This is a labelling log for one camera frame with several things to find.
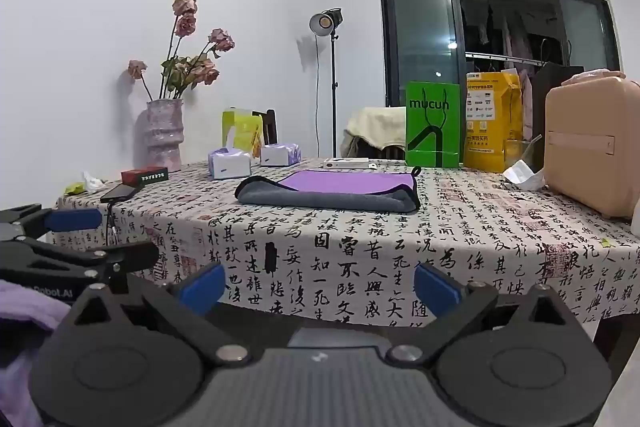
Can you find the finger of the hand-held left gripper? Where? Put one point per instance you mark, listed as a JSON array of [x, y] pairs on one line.
[[75, 220], [127, 253]]

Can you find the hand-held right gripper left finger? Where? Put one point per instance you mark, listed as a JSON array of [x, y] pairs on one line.
[[204, 287]]

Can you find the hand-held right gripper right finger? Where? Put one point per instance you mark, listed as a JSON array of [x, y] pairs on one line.
[[436, 289]]

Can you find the purple and grey towel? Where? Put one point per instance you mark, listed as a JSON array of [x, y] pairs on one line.
[[330, 189]]

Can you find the person's left forearm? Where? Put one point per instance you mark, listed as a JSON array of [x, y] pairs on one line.
[[20, 327]]

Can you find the green crumpled wrapper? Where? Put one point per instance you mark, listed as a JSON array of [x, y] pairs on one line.
[[73, 189]]

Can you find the crumpled white tissue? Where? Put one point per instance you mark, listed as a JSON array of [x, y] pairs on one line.
[[93, 182]]

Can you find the black smartphone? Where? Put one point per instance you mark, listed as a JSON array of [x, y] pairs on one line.
[[120, 193]]

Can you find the red and black box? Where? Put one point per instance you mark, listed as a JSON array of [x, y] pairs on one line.
[[144, 175]]

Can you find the calligraphy printed tablecloth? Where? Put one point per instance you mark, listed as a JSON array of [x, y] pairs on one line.
[[350, 237]]

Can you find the speckled pink ceramic vase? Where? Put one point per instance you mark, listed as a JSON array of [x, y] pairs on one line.
[[164, 137]]

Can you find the white tissue pack left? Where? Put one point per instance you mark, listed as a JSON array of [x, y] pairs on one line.
[[229, 164]]

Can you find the white paper slip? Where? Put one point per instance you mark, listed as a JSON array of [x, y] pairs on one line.
[[522, 174]]

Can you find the purple tissue pack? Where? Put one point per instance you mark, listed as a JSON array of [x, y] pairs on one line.
[[280, 155]]

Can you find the flat white box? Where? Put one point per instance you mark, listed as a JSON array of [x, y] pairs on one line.
[[347, 163]]

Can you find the dark chair under blanket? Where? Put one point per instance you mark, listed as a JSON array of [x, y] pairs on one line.
[[360, 148]]

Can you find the yellow green tissue box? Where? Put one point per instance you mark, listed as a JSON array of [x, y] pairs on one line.
[[240, 129]]

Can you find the clear plastic container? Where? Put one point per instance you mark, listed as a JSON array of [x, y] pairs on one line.
[[525, 154]]

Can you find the green paper bag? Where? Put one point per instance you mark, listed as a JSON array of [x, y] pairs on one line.
[[432, 127]]

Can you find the cream blanket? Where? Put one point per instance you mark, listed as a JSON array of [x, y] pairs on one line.
[[377, 124]]

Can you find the yellow paper bag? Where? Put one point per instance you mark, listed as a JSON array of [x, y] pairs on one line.
[[487, 122]]

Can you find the dark wooden chair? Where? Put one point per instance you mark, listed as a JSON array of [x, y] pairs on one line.
[[270, 124]]

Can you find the dried pink rose bouquet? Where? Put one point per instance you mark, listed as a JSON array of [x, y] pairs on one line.
[[190, 67]]

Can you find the beige suitcase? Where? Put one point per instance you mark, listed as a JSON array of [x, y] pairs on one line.
[[595, 142]]

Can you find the black studio light on stand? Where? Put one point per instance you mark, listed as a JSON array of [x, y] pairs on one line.
[[332, 72]]

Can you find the dark framed sliding glass door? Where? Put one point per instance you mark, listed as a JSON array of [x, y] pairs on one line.
[[425, 32]]

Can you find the hanging clothes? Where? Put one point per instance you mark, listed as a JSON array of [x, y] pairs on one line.
[[510, 32]]

